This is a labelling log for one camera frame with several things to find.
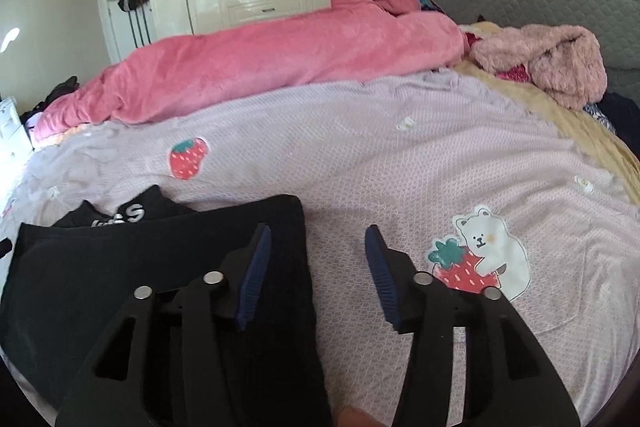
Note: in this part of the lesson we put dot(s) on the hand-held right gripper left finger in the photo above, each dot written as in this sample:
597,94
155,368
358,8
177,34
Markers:
255,277

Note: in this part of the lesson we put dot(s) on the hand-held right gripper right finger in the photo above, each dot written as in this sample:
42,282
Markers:
380,272

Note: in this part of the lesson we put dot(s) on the black sweater orange patches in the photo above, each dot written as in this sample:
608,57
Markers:
75,267

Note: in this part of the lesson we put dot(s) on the pile of dark clothes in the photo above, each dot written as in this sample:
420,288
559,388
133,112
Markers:
57,94

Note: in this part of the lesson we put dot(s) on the dark blue clothes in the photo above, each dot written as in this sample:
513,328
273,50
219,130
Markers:
617,112

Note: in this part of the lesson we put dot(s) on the person's right hand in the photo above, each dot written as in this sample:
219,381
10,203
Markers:
356,419

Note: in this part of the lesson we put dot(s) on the lilac strawberry print bed sheet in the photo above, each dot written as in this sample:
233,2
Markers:
350,157

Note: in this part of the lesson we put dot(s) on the pink fleece blanket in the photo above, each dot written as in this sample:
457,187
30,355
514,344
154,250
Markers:
250,62

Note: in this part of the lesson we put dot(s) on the beige quilted blanket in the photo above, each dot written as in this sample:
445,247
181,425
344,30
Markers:
575,122

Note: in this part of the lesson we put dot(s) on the white door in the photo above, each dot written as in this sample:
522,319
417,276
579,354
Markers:
152,32

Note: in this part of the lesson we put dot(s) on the pink fluffy garment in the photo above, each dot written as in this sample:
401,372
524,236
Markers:
550,57

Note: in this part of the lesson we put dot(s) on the white drawer cabinet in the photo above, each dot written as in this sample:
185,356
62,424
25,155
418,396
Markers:
12,132

